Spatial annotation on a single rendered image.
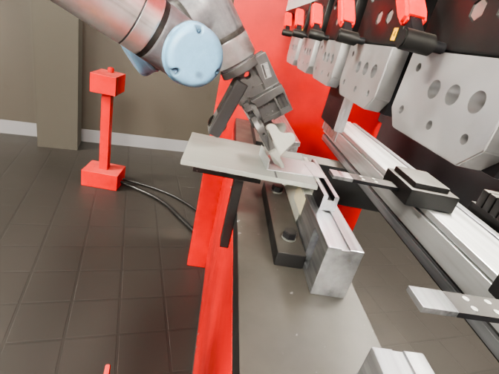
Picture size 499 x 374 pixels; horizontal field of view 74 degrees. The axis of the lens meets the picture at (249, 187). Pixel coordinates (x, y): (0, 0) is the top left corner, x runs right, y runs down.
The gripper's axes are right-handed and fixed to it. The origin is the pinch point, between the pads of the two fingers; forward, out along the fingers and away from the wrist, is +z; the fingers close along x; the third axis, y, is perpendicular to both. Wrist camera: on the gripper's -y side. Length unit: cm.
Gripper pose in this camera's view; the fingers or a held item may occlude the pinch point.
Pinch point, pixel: (274, 158)
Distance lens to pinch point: 69.5
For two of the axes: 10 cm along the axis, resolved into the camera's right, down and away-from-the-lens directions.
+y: 8.8, -4.7, -0.8
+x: -1.6, -4.5, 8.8
